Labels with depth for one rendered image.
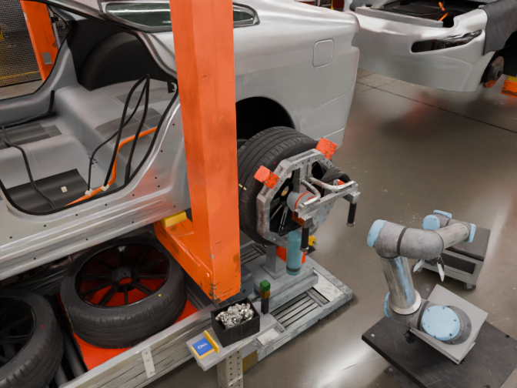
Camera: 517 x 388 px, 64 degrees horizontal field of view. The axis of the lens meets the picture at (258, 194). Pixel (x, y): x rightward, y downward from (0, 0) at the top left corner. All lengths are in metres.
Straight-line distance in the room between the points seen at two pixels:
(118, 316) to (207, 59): 1.32
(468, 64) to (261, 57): 2.56
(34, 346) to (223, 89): 1.44
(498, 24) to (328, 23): 2.21
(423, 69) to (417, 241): 2.96
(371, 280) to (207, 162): 1.80
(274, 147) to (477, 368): 1.47
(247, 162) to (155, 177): 0.49
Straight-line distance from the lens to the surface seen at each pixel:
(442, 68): 4.42
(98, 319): 2.26
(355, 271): 3.16
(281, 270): 2.74
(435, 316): 2.14
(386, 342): 2.39
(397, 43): 4.50
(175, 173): 2.27
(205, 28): 1.50
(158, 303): 2.25
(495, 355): 2.55
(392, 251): 1.70
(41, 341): 2.27
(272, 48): 2.38
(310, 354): 2.63
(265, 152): 2.13
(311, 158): 2.16
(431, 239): 1.69
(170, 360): 2.39
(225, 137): 1.66
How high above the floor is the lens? 2.12
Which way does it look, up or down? 33 degrees down
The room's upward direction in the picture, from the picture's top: straight up
